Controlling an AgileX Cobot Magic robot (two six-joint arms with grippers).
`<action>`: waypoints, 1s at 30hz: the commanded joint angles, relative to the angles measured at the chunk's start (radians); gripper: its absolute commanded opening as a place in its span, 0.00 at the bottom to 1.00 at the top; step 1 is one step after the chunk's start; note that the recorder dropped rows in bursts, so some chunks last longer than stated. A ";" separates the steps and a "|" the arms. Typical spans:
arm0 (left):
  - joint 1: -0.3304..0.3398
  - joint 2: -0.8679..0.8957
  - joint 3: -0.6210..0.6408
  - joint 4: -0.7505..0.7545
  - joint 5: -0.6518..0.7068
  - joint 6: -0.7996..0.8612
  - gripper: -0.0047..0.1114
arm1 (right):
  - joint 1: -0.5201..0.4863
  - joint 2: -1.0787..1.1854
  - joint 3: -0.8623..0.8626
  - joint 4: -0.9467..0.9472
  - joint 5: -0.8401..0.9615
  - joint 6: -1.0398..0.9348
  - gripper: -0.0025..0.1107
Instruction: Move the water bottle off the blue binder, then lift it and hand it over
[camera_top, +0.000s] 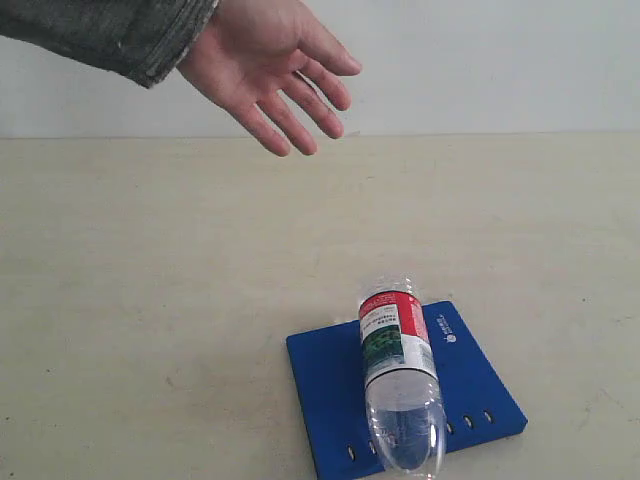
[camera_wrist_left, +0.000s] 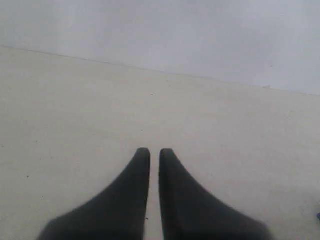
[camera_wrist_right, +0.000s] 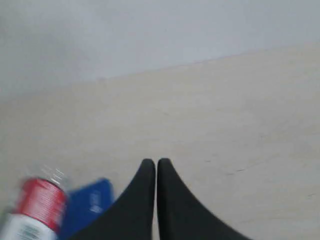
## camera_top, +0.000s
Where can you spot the person's open bare hand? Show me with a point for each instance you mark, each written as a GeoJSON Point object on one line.
{"type": "Point", "coordinates": [254, 55]}

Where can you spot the blue ring binder notebook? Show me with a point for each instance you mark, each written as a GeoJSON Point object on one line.
{"type": "Point", "coordinates": [328, 371]}

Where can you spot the clear plastic water bottle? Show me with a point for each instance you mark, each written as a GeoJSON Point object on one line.
{"type": "Point", "coordinates": [404, 406]}

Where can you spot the grey knitted sleeve forearm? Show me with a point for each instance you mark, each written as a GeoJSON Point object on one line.
{"type": "Point", "coordinates": [142, 40]}

